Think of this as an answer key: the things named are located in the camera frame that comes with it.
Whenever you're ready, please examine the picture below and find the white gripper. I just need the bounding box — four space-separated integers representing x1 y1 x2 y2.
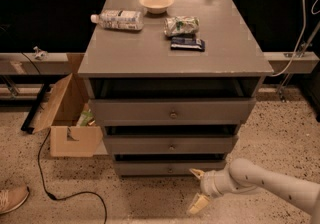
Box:
187 168 234 214

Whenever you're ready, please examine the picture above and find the grey bottom drawer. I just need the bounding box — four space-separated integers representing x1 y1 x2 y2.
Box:
113 160 226 176

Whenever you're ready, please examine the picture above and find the grey drawer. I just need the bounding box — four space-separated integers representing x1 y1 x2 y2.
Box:
113 160 226 176
104 136 238 155
89 99 256 126

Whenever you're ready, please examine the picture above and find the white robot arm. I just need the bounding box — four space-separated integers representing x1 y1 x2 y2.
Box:
187 158 320 224

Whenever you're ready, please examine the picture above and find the grey middle drawer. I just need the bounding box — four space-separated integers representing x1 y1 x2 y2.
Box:
104 136 238 155

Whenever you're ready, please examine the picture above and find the grey drawer cabinet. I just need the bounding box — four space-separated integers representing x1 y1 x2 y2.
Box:
78 0 273 163

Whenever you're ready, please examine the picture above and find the grey top drawer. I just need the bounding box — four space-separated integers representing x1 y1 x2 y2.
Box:
89 99 256 126

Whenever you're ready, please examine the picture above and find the open cardboard box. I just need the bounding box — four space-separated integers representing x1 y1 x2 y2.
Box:
33 54 105 157

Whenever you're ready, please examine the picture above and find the green packet in box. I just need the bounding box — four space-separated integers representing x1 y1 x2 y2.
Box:
77 110 93 126

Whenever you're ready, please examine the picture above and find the dark blue snack packet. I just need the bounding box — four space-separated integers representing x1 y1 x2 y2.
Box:
170 37 205 52

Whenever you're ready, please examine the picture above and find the green white snack bag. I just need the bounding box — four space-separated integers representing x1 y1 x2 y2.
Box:
164 16 199 37

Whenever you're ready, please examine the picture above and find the black metal stand leg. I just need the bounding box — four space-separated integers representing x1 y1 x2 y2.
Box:
21 83 50 134

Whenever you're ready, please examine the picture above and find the clear plastic water bottle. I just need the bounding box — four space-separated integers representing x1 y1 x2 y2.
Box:
90 10 144 31

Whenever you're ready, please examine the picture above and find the beige sneaker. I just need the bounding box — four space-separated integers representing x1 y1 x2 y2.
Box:
0 185 30 214

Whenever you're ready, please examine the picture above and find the white ceramic bowl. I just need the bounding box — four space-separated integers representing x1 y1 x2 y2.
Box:
139 0 174 14

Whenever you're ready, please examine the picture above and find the small clear plastic object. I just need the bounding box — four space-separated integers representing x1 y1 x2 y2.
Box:
33 46 48 61

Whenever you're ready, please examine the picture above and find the black floor cable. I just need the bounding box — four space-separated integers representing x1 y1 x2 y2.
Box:
0 24 108 224

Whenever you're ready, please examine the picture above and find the white hanging cable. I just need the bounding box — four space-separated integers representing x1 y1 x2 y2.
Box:
269 0 308 78

